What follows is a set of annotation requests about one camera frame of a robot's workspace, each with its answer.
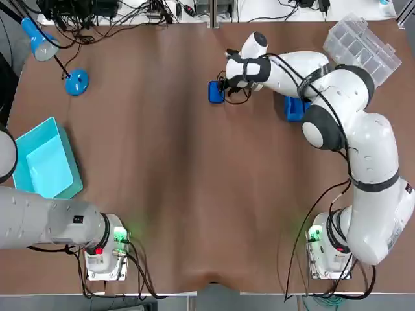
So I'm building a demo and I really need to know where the blue desk lamp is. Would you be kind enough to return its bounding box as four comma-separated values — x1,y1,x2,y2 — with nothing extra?
21,16,90,97

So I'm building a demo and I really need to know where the dark blue storage box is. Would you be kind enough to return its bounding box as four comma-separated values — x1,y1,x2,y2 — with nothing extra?
284,96,313,122

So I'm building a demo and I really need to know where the aluminium frame post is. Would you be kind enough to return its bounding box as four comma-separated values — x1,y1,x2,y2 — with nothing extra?
209,0,219,29

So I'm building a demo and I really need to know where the black desk lamp cable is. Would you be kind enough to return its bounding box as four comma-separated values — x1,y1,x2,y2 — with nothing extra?
60,29,95,80

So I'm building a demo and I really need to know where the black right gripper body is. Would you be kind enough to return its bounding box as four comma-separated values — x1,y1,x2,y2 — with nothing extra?
223,77,243,98

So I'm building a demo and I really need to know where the teal plastic bin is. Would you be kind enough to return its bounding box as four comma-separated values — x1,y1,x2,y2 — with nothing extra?
12,116,84,199

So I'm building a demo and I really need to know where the clear plastic organizer case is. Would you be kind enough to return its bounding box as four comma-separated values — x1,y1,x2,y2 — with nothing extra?
322,12,403,88

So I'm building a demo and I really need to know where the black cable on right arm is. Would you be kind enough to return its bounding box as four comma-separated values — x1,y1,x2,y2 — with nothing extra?
217,53,359,182

